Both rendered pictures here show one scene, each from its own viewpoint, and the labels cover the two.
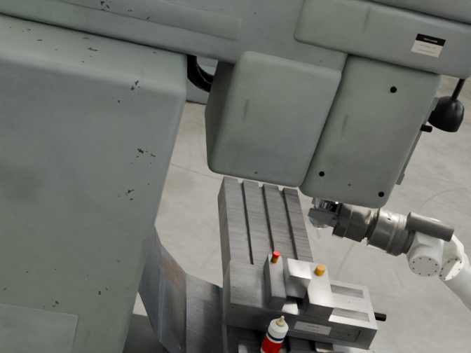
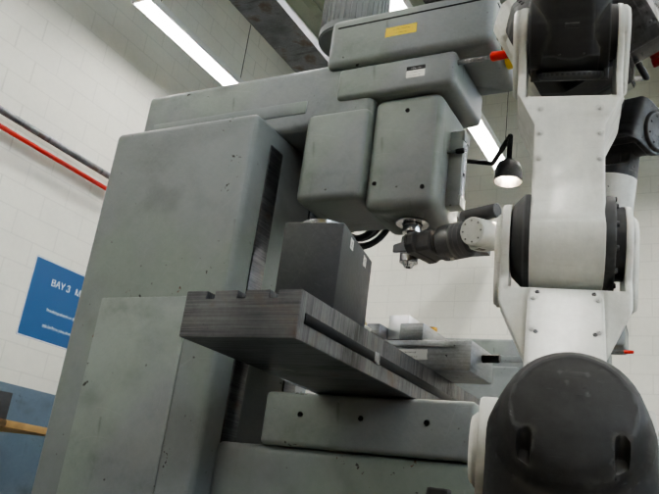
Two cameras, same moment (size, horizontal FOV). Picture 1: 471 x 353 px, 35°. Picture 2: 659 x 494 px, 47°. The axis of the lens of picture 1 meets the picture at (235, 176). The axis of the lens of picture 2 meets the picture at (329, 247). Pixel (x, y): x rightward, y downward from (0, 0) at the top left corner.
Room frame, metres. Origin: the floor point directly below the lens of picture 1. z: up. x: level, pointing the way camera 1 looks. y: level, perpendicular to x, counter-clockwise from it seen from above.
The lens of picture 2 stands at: (-0.09, -1.27, 0.59)
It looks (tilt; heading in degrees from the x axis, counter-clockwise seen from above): 19 degrees up; 43
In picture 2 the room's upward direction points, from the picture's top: 8 degrees clockwise
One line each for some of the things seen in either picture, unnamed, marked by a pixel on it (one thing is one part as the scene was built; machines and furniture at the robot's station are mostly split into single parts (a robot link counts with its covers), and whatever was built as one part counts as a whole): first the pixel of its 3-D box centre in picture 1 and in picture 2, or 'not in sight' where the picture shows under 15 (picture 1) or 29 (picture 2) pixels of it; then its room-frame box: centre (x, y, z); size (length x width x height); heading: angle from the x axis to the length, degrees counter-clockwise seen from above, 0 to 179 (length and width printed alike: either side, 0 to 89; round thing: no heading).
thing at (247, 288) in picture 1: (300, 298); (412, 353); (1.38, -0.23, 0.97); 0.35 x 0.15 x 0.11; 100
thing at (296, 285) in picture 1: (295, 278); (403, 330); (1.38, -0.20, 1.03); 0.06 x 0.05 x 0.06; 10
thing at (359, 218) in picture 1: (364, 224); (438, 245); (1.36, -0.29, 1.23); 0.13 x 0.12 x 0.10; 175
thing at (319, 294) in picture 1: (315, 289); (424, 339); (1.39, -0.26, 1.01); 0.15 x 0.06 x 0.04; 10
